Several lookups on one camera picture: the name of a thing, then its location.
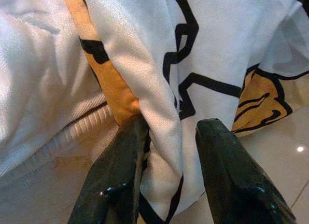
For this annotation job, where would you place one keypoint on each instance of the yellow egg cartoon blanket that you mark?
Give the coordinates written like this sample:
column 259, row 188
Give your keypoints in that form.
column 144, row 52

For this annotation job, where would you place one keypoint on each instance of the white quilted bed sheet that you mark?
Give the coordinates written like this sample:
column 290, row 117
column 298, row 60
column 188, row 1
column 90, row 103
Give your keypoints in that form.
column 31, row 76

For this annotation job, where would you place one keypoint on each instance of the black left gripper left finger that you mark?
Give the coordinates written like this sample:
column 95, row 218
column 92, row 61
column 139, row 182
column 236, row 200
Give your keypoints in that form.
column 113, row 180

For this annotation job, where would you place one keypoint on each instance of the grey quilted mattress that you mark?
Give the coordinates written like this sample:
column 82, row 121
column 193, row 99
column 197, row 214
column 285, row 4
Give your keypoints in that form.
column 89, row 121

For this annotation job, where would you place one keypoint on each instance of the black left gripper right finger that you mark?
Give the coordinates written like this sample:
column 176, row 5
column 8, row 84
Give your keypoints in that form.
column 236, row 185

